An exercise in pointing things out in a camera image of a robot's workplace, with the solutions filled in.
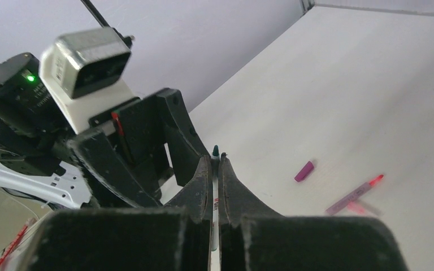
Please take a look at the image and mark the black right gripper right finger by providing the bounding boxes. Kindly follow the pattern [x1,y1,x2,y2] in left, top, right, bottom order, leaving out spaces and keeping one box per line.
[218,154,407,270]

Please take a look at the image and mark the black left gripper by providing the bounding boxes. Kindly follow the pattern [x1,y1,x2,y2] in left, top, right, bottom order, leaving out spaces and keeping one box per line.
[69,88,209,208]

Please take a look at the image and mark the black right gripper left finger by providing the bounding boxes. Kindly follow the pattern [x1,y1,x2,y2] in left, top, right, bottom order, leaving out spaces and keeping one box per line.
[18,156,212,270]

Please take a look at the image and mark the white marker pen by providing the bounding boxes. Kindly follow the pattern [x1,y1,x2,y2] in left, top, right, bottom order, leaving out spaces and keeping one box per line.
[211,145,220,252]

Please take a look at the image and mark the magenta pen cap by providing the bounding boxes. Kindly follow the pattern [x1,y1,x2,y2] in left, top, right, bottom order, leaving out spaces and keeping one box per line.
[294,160,316,182]

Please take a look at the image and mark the pink highlighter pen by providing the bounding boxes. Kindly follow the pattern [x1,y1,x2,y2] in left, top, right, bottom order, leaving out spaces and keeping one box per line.
[325,174,384,216]

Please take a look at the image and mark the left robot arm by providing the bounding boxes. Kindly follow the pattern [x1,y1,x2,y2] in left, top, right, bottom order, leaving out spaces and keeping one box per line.
[0,53,212,211]

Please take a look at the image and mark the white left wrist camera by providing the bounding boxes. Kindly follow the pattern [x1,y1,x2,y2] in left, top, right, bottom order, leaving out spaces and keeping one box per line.
[38,27,136,134]

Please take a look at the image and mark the black left camera cable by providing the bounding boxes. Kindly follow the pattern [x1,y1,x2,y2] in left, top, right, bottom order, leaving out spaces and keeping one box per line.
[80,0,136,42]

